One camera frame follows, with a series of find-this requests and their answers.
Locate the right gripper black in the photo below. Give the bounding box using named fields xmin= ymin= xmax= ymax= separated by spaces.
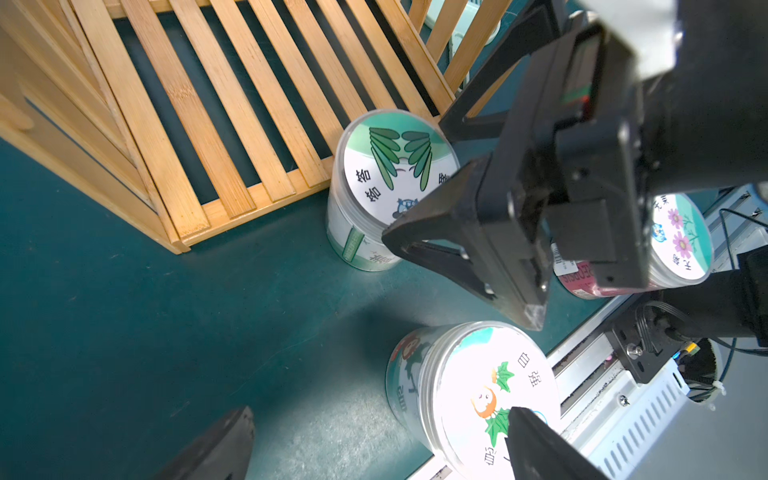
xmin=382 ymin=0 xmax=649 ymax=331

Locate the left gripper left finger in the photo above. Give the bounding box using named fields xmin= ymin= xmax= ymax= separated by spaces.
xmin=153 ymin=406 xmax=255 ymax=480

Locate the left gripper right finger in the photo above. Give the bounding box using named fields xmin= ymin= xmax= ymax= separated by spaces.
xmin=506 ymin=407 xmax=607 ymax=480

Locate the large jar orange flower lid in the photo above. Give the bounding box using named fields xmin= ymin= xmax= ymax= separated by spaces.
xmin=386 ymin=321 xmax=561 ymax=479

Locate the large jar green leaf lid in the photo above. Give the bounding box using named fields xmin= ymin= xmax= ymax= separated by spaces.
xmin=326 ymin=109 xmax=460 ymax=272

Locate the bamboo two-tier shelf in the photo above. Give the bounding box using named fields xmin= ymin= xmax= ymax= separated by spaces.
xmin=1 ymin=1 xmax=510 ymax=254

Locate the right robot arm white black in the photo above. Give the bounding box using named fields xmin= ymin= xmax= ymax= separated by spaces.
xmin=382 ymin=1 xmax=767 ymax=331

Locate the large jar purple flower lid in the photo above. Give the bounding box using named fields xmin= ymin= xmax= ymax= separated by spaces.
xmin=551 ymin=194 xmax=713 ymax=300

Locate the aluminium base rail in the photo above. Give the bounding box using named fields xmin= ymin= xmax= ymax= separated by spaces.
xmin=417 ymin=183 xmax=767 ymax=479

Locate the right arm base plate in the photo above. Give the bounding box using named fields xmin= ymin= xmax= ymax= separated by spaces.
xmin=603 ymin=293 xmax=700 ymax=384

